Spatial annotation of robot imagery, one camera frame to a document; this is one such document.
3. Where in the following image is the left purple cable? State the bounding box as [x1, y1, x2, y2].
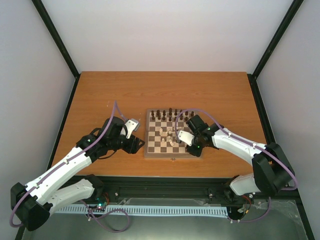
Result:
[9, 100, 131, 232]

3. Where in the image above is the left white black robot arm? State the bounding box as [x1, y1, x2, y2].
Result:
[10, 117, 145, 231]

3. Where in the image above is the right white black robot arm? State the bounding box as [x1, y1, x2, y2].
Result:
[177, 115, 297, 199]

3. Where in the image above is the black aluminium frame rail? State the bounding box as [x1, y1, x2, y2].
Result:
[32, 175, 300, 201]

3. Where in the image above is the light blue slotted cable duct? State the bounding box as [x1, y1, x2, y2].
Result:
[54, 204, 229, 217]

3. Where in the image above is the green lit circuit board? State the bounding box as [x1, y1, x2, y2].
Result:
[97, 203, 106, 209]

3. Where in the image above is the right black frame post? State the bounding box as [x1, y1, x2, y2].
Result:
[251, 0, 305, 78]

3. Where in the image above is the wooden chess board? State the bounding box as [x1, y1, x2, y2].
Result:
[144, 109, 194, 160]

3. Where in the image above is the black frame post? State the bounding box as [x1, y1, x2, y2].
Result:
[31, 0, 81, 80]
[251, 0, 305, 78]

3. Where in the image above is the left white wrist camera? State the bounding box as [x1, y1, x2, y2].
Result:
[123, 118, 140, 139]

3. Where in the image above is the dark chess pieces row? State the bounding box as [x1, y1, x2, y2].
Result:
[147, 108, 197, 123]

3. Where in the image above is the left black frame post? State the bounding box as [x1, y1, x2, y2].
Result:
[31, 0, 81, 80]

